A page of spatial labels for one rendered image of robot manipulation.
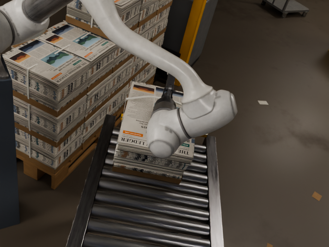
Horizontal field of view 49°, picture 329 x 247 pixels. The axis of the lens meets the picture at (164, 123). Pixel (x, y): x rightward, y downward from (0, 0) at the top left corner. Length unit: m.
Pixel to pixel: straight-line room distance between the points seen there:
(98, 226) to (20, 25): 0.83
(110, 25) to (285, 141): 2.60
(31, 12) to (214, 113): 0.84
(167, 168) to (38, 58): 1.01
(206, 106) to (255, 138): 2.28
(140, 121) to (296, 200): 1.82
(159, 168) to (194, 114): 0.46
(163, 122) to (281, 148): 2.35
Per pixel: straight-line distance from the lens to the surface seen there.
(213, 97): 1.05
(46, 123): 2.13
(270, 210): 2.78
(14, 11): 1.58
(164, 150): 1.06
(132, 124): 1.37
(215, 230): 1.45
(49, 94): 1.98
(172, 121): 1.08
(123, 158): 1.43
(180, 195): 1.50
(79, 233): 1.33
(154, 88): 1.61
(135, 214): 1.40
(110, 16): 1.08
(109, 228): 1.35
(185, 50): 3.42
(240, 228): 2.56
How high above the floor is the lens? 1.92
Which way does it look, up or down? 38 degrees down
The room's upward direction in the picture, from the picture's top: 16 degrees clockwise
